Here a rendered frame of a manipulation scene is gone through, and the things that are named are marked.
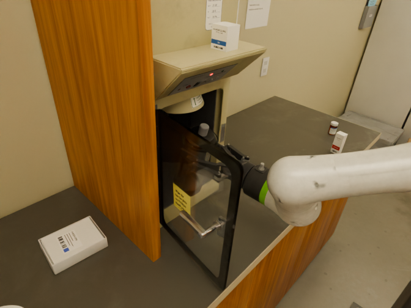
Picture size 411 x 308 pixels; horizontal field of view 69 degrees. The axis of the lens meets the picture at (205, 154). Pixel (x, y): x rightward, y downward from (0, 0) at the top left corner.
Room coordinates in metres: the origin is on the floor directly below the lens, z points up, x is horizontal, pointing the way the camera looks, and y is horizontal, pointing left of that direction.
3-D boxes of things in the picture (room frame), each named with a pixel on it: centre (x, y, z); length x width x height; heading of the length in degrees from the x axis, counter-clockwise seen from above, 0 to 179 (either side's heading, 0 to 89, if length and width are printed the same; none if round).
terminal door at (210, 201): (0.56, 0.03, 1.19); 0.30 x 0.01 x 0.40; 41
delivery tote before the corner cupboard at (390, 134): (2.88, -1.70, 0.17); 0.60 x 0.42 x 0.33; 47
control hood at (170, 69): (0.76, 0.00, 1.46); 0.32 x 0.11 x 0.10; 139
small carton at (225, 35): (0.80, -0.03, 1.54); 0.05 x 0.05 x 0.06; 50
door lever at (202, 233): (0.49, 0.00, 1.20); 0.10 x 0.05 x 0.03; 41
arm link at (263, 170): (0.64, -0.15, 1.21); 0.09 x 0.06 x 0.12; 138
